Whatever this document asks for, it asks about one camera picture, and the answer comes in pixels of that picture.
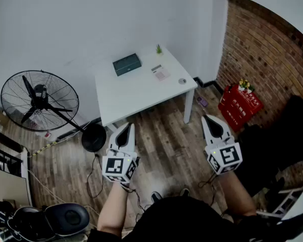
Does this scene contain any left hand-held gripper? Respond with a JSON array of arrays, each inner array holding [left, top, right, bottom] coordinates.
[[102, 122, 140, 184]]

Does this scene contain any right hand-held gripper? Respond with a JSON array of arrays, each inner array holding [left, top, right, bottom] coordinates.
[[201, 114, 243, 176]]

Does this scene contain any white pink-keyed calculator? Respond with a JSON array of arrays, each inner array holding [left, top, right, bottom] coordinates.
[[150, 64, 172, 82]]

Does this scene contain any person's right forearm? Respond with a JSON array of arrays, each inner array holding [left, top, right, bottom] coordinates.
[[218, 171, 257, 217]]

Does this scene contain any person's left forearm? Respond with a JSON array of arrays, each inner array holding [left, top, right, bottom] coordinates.
[[96, 182, 132, 238]]

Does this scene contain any red plastic crate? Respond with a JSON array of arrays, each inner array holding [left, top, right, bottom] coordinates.
[[217, 84, 264, 133]]

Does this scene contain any purple phone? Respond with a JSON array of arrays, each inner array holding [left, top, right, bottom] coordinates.
[[196, 96, 209, 108]]

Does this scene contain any white table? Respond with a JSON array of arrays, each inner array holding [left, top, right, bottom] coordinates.
[[94, 45, 198, 133]]

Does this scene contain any large black fabric seat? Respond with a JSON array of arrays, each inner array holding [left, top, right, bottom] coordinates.
[[238, 94, 303, 197]]

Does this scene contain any dark green metal box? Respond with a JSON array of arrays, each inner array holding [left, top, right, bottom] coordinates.
[[112, 53, 142, 77]]

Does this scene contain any yellow black striped strip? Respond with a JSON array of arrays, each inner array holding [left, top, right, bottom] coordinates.
[[27, 138, 67, 159]]

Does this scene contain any black standing fan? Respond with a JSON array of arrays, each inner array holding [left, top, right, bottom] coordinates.
[[0, 70, 108, 153]]

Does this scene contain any person's black clothing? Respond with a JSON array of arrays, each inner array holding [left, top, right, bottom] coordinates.
[[86, 195, 303, 242]]

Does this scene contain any white metal rack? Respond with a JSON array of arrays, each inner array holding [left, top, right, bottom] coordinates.
[[257, 185, 303, 219]]

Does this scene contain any black padded chair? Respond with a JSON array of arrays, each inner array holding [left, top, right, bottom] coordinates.
[[13, 202, 90, 239]]

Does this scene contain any beige board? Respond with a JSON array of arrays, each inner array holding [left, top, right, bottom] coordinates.
[[0, 164, 33, 207]]

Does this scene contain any brown cardboard box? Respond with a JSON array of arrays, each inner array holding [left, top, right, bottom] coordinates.
[[0, 109, 10, 129]]

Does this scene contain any black floor cable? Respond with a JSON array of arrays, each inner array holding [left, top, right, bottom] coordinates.
[[86, 152, 105, 199]]

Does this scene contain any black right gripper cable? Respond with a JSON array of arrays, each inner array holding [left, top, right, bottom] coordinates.
[[197, 172, 218, 207]]

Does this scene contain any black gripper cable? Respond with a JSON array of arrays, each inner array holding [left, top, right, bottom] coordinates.
[[197, 172, 218, 207], [123, 185, 153, 220]]

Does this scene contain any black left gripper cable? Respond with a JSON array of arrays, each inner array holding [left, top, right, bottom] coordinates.
[[123, 185, 153, 220]]

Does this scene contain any white floor cable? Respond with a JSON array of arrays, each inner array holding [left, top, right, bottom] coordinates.
[[27, 168, 99, 217]]

